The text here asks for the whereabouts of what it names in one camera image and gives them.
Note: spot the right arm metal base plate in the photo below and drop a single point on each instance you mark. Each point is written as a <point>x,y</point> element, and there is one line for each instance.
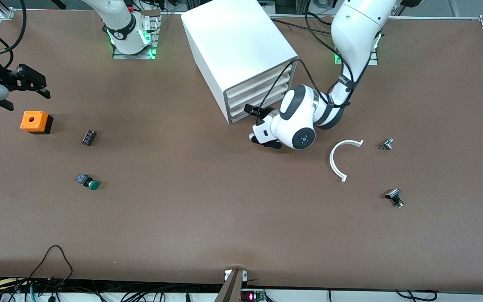
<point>155,37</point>

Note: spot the device with red display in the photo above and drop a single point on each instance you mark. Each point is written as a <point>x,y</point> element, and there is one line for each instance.
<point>252,296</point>

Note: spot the black selector switch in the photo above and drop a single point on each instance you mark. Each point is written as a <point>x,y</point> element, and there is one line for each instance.
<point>394,197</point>

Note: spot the orange black button box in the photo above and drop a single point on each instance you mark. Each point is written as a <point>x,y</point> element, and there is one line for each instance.
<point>34,119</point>

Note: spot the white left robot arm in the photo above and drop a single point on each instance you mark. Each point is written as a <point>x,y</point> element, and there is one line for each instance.
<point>352,33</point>

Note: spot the green push button switch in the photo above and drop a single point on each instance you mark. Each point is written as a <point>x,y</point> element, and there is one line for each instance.
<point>87,181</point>

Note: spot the white drawer cabinet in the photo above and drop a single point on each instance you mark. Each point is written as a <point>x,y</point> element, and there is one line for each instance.
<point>237,42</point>

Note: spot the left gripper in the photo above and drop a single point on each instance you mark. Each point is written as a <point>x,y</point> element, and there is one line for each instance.
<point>260,113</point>

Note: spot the small metal connector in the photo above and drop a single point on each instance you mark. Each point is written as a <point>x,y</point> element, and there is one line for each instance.
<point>386,144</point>

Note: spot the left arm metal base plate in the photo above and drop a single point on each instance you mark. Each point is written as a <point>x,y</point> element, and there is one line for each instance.
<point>371,62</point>

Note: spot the white curved plastic piece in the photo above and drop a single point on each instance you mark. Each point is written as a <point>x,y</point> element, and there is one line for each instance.
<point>333,161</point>

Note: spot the white plastic drawer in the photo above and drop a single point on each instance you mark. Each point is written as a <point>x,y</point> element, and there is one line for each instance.
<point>237,114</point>
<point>245,88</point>
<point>237,99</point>
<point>237,106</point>

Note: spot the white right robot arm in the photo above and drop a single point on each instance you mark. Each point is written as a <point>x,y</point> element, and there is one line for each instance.
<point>118,21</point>

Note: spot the brown wooden post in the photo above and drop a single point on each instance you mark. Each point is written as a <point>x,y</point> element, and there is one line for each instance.
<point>231,289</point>

